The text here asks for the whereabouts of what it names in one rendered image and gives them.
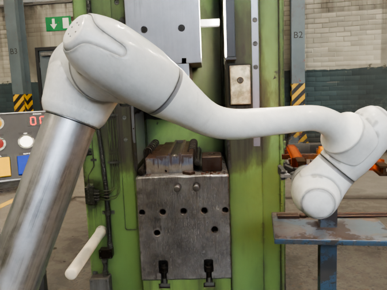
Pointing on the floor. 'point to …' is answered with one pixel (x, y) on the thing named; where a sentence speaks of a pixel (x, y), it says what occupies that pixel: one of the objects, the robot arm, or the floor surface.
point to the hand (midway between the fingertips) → (299, 166)
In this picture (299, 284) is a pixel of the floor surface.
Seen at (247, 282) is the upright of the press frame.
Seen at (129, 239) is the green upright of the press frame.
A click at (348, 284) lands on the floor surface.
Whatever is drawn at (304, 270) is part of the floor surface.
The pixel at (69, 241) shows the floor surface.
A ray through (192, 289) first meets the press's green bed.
